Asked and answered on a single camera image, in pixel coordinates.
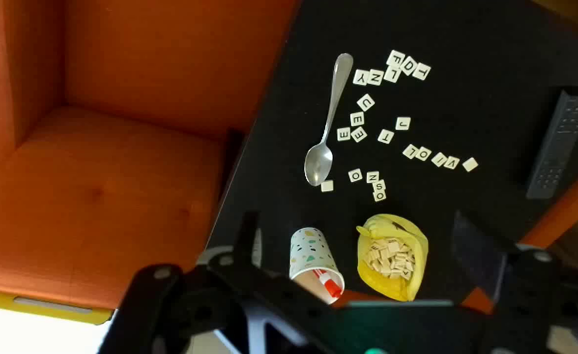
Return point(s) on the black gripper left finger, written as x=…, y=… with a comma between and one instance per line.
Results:
x=171, y=301

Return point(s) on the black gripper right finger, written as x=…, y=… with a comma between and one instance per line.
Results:
x=478, y=256

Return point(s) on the red whiteboard marker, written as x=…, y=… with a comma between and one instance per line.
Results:
x=330, y=285

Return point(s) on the patterned white paper cup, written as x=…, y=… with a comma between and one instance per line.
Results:
x=309, y=252

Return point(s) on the heap of wooden letter tiles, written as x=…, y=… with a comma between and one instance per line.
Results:
x=389, y=256

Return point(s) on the blank white tile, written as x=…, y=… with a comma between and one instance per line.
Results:
x=470, y=164
x=327, y=185

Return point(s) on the white letter tile O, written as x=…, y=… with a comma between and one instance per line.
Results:
x=380, y=195
x=354, y=175

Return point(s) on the white letter tile S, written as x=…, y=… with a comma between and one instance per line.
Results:
x=380, y=185

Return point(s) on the white letter tile N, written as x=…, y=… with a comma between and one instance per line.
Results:
x=372, y=175

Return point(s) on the black remote control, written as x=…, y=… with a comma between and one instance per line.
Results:
x=557, y=148

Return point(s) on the orange fabric sofa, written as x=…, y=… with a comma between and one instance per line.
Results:
x=104, y=183

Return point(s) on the silver metal spoon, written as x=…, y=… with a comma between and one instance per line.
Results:
x=317, y=167

